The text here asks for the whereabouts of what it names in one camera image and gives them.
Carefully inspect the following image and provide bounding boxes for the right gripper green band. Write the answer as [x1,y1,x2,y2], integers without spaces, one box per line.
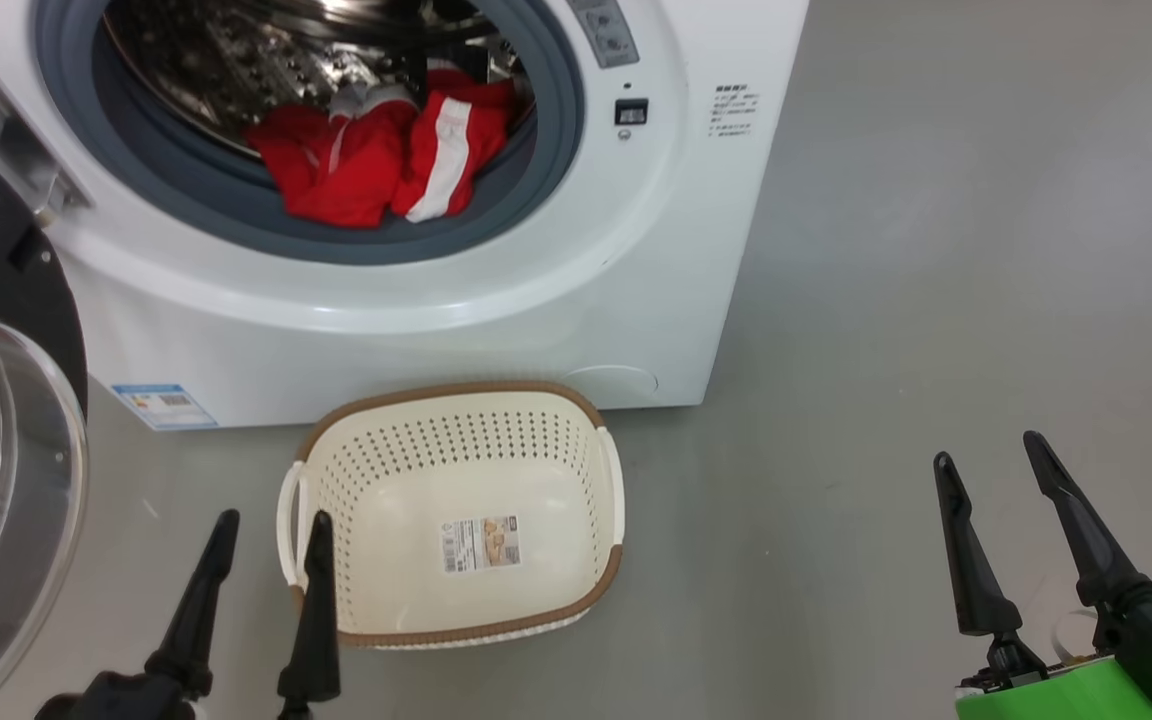
[933,431,1152,720]

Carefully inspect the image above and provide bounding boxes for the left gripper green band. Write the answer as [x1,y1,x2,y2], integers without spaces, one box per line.
[36,510,342,720]

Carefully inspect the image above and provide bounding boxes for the black round glass washer door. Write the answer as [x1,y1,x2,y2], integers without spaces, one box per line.
[0,115,89,720]

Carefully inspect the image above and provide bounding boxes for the red and white garment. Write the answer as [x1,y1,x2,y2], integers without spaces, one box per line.
[244,68,519,229]

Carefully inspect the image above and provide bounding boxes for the cream basket with brown rim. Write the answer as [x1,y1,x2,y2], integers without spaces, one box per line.
[276,380,625,651]

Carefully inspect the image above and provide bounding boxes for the printed instruction sticker label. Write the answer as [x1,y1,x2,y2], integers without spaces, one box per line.
[439,515,521,575]

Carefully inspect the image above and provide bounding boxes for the white front-load washing machine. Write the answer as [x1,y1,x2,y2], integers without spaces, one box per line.
[0,0,810,431]

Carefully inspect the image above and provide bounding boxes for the washer opening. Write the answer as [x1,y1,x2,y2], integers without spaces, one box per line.
[33,0,585,266]

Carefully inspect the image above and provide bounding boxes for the metal door hinge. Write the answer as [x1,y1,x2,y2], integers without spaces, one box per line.
[0,62,92,216]

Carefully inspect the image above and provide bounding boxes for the steel perforated washer drum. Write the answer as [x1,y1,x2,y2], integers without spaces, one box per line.
[101,0,527,161]

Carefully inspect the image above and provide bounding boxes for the blue energy label sticker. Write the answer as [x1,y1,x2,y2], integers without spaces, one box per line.
[111,384,219,431]

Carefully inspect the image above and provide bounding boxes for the round white filter cover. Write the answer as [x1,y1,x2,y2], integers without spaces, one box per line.
[564,365,659,406]

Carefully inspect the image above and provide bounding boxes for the grey warning sticker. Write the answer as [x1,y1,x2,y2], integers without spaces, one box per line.
[566,0,640,69]

